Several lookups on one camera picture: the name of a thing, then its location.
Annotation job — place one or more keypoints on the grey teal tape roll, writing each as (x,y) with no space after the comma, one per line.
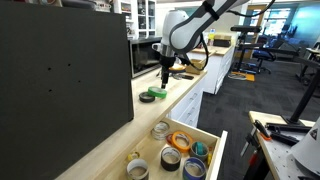
(200,154)

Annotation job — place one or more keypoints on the yellow bottle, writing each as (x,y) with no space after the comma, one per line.
(211,37)

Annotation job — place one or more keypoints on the orange yellow disc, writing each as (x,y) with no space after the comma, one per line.
(177,68)

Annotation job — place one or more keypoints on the yellow floor mat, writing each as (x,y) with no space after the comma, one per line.
(245,76)

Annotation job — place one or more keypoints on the white grey tape roll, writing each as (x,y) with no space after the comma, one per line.
(137,165)

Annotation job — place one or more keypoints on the small cardboard box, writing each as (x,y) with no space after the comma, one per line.
(196,66)

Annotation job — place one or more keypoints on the black microwave oven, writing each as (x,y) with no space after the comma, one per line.
(143,56)

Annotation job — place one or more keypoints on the clear tape roll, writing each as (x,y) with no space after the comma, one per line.
(160,130)

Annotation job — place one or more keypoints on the black brown tape roll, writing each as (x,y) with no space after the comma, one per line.
(170,163)

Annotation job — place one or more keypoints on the white drawer cabinet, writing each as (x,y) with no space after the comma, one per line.
(188,106)

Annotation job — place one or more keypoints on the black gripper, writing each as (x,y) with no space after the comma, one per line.
(167,62)

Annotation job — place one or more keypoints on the green masking tape roll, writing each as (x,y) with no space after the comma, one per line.
(158,93)

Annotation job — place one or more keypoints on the small yellow tape roll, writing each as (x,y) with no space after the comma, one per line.
(133,156)

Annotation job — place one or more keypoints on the orange tape roll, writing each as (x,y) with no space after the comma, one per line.
(181,146)

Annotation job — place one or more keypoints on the black red hanging clamp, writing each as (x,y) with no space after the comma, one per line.
(253,156)

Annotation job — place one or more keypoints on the dark office desk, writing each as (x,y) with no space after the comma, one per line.
(306,61)

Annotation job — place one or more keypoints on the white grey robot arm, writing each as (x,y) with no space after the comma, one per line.
(186,30)

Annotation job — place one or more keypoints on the blue office chair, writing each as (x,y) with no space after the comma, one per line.
(263,55)

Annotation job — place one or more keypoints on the black stand post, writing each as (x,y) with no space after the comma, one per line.
(305,96)

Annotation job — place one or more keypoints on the black hand tool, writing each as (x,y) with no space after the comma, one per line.
(185,77)

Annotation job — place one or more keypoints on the large black panel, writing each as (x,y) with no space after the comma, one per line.
(63,86)

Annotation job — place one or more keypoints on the white cone-shaped base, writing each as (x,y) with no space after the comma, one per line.
(308,146)

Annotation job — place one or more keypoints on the black orange clamp tools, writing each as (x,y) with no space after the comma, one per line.
(283,133)

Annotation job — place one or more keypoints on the open wooden drawer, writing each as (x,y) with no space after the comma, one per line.
(150,150)

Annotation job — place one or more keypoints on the blue tape roll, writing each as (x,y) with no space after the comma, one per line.
(194,175)

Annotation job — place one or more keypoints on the black equipment stand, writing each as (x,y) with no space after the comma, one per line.
(245,29)

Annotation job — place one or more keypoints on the black case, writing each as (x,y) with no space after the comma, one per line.
(222,43)

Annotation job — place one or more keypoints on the red tape roll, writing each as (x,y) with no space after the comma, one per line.
(169,139)

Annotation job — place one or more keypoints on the small yellow item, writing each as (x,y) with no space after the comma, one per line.
(209,158)

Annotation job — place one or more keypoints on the white shelf unit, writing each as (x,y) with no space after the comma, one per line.
(140,16)

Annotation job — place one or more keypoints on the white cabinet wooden top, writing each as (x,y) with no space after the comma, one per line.
(218,70)

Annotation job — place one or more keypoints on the wooden perforated table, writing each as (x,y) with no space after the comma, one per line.
(276,156)

